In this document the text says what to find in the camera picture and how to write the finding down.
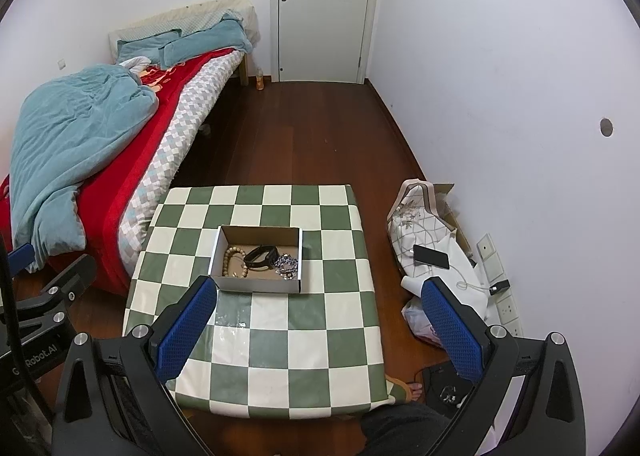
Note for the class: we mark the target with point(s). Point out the bed with red sheet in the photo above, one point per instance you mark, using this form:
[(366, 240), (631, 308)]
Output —
[(100, 216)]

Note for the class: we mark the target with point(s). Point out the blue blanket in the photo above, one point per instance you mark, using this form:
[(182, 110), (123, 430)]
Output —
[(75, 131)]

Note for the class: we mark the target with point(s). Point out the white power strip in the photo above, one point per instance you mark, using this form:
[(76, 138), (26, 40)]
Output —
[(509, 313)]

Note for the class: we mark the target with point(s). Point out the person's foot in slipper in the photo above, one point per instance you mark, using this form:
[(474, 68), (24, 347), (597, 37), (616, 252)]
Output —
[(407, 391)]

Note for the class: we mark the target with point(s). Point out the orange bottle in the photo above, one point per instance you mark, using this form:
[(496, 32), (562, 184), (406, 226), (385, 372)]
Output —
[(260, 81)]

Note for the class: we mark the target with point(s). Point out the black smartphone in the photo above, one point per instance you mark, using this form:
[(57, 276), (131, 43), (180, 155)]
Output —
[(431, 257)]

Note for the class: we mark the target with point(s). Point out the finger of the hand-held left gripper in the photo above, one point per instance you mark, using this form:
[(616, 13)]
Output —
[(70, 278), (21, 256)]

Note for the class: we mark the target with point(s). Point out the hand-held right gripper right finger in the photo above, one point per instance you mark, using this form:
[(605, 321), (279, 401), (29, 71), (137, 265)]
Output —
[(452, 331)]

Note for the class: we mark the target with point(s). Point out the white quilted bag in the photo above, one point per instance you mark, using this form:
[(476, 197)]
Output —
[(425, 231)]

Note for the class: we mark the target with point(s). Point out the small blue pillow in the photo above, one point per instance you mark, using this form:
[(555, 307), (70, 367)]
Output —
[(145, 46)]

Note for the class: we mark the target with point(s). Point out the white cloth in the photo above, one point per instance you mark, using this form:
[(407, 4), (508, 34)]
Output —
[(135, 64)]

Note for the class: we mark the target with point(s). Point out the person's leg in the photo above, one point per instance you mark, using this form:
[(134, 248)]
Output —
[(400, 431)]

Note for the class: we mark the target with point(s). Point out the wooden bed frame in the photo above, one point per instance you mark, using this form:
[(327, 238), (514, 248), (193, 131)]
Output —
[(244, 71)]

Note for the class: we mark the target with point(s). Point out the white wall socket plate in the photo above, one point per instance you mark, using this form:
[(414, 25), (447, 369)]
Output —
[(487, 247)]

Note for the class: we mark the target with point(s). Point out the black charger plug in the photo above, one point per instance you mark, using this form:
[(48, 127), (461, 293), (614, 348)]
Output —
[(499, 286)]

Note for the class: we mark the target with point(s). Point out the cardboard box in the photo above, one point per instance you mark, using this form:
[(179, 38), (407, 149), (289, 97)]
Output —
[(255, 286)]

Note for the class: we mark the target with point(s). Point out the white door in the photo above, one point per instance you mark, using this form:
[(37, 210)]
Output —
[(325, 26)]

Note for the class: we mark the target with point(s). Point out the black floor bag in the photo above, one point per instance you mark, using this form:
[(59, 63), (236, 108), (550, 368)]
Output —
[(440, 381)]

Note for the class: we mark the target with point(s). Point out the brown cardboard carton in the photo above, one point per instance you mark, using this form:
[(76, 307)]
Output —
[(445, 196)]

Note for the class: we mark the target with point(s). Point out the pinkish plastic bag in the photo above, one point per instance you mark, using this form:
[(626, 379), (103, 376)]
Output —
[(420, 321)]

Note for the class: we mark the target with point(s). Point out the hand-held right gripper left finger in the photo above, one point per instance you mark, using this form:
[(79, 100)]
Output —
[(185, 331)]

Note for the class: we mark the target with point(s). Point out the diamond patterned mattress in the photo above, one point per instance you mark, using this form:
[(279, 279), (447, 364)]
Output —
[(165, 156)]

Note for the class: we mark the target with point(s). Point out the large blue pillow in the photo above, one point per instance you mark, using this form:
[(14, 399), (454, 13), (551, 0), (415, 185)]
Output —
[(205, 43)]

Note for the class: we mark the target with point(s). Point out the green white checkered tablecloth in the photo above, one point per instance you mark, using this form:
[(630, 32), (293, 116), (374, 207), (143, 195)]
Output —
[(300, 336)]

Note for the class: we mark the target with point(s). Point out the cream headboard cushion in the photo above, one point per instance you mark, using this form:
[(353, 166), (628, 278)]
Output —
[(200, 18)]

